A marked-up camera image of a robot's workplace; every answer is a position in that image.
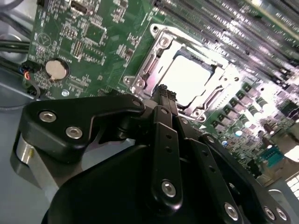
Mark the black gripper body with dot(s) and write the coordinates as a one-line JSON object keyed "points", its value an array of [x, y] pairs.
{"points": [[105, 198]]}

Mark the silver topped CPU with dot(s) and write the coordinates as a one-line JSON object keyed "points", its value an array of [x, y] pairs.
{"points": [[189, 74]]}

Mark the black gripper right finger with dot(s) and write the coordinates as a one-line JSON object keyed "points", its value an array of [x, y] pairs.
{"points": [[205, 158]]}

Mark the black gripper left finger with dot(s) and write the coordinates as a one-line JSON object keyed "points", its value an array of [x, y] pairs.
{"points": [[58, 116]]}

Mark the metal socket cover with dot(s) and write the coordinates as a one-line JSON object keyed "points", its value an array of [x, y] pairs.
{"points": [[158, 59]]}

